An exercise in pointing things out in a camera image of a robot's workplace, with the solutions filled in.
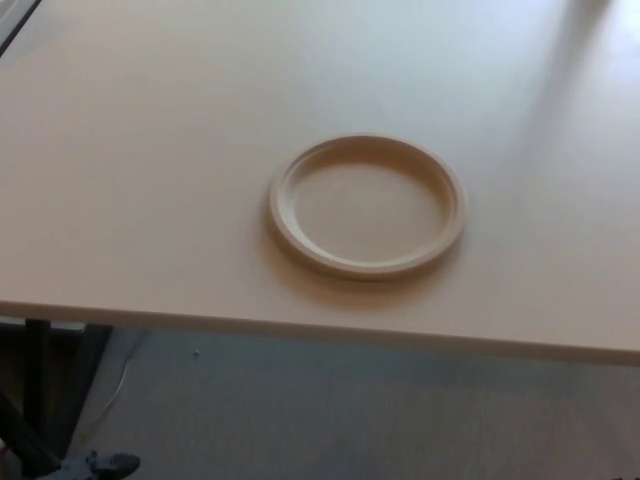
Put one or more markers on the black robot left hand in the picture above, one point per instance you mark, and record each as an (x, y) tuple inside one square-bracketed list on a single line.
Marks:
[(110, 465)]

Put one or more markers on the beige round paper plate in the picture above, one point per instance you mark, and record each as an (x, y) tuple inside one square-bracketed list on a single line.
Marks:
[(370, 215)]

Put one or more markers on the dark table leg frame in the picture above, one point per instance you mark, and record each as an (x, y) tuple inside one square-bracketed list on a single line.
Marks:
[(50, 380)]

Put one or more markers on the dark frame strip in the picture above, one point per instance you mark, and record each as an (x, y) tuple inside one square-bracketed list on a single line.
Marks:
[(15, 20)]

